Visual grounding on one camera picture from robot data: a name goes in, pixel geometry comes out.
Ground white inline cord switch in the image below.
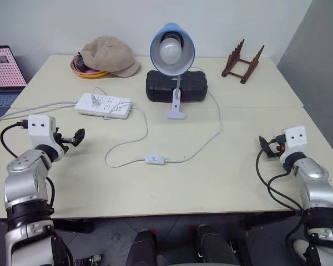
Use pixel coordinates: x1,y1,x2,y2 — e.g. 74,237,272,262
145,155,167,166

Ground beige cap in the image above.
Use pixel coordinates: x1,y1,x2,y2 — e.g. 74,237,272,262
80,35,141,78

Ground black small object in bowl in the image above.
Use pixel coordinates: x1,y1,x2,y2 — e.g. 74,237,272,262
75,52,87,71

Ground pink plate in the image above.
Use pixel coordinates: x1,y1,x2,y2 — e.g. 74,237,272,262
72,57,100,76

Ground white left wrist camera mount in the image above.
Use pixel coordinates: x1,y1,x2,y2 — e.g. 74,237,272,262
27,114,66,158

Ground grey laptop with pink screen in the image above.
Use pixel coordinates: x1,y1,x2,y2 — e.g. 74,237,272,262
0,45,27,126

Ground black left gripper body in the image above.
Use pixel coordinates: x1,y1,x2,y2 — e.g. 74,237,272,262
53,127,77,152

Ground black rectangular case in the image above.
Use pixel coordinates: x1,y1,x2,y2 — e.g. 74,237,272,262
145,70,209,104

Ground white power strip cable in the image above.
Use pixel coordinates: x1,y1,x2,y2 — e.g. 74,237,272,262
0,101,78,122

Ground brown wooden dish rack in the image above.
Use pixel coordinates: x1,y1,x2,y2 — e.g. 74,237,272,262
221,39,265,84

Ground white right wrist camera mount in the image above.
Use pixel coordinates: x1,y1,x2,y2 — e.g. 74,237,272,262
279,126,307,164

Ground blue clip desk lamp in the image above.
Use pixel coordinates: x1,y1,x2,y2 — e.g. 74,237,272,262
149,23,196,120

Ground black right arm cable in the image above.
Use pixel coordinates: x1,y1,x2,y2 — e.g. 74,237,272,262
255,138,309,250

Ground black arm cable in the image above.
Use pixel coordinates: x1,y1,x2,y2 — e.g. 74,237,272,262
0,119,56,214
255,138,309,250

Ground white lamp cord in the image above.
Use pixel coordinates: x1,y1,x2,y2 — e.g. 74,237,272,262
92,66,223,169

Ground dark rounded shape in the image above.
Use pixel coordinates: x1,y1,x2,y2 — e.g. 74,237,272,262
188,224,252,266
126,229,158,266

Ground yellow bowl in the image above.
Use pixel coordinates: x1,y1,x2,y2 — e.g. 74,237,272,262
70,54,109,80

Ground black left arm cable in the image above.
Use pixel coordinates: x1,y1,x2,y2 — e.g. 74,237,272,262
0,119,56,214

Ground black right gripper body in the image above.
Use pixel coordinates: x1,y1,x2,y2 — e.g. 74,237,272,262
266,134,286,160

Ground white light bulb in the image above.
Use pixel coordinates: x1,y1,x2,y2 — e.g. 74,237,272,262
158,37,181,65

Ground white power strip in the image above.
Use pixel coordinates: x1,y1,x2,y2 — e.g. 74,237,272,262
74,93,134,120

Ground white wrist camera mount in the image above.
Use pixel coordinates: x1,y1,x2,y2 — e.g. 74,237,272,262
279,126,307,164
27,114,66,158

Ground white rounded shape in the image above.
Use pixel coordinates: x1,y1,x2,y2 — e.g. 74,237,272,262
292,239,311,263

